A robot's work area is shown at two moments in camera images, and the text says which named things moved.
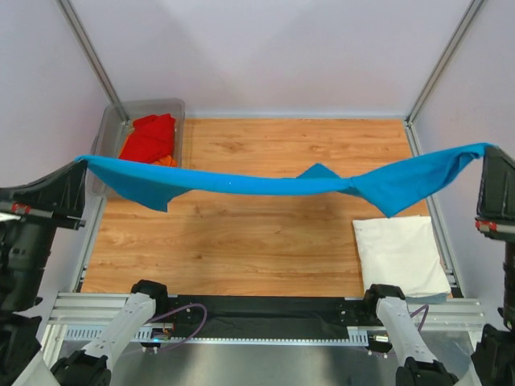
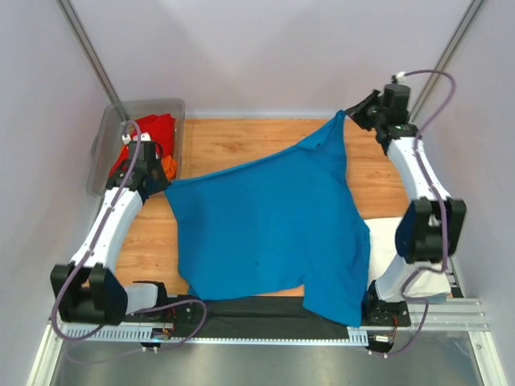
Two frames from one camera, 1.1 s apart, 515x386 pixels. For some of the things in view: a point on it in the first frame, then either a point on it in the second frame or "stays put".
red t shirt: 151,137 stays put
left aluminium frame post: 88,51 stays put
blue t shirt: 389,186 → 274,223
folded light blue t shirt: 429,298 stays put
